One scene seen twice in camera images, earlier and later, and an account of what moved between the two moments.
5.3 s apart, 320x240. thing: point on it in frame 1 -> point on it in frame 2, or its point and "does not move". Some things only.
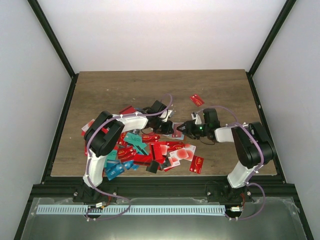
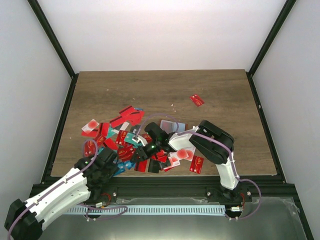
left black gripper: (166, 130) -> (114, 169)
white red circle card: (186, 152) does not move
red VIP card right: (196, 164) does not move
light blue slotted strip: (125, 210) does not move
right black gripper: (189, 130) -> (142, 153)
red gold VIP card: (126, 154) does not move
